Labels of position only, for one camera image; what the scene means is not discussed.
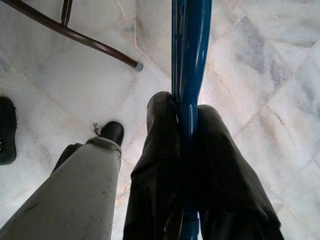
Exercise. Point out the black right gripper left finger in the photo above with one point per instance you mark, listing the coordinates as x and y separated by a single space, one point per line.
155 175

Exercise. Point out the robot leg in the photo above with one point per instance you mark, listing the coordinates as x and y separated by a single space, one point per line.
6 130
62 200

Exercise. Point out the marble top red edged table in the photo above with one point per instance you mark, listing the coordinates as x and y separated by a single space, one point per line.
75 35

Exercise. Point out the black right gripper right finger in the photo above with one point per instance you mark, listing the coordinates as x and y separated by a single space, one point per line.
225 175

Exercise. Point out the robot left leg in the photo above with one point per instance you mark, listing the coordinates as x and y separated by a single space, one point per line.
6 130

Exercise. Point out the blue clothes hanger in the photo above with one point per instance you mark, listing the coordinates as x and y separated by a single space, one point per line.
192 50

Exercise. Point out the robot right leg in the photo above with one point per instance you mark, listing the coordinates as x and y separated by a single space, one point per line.
62 200

